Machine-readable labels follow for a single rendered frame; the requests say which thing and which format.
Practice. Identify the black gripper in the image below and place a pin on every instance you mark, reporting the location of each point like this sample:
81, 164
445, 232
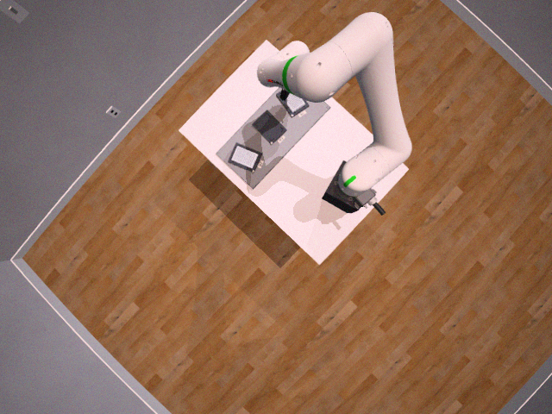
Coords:
283, 95

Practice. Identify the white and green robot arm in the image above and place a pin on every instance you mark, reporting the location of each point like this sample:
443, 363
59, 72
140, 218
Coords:
363, 49

